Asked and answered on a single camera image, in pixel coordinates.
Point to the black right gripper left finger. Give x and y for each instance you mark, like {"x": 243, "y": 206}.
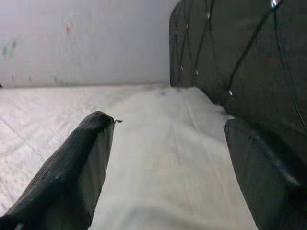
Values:
{"x": 60, "y": 182}

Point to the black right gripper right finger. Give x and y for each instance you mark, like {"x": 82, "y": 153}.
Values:
{"x": 271, "y": 187}

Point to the white pillow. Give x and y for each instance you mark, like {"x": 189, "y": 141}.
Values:
{"x": 168, "y": 167}

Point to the beige quilted mattress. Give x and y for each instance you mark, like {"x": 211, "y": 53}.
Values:
{"x": 36, "y": 115}

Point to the black tufted headboard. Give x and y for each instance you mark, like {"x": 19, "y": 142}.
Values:
{"x": 239, "y": 60}

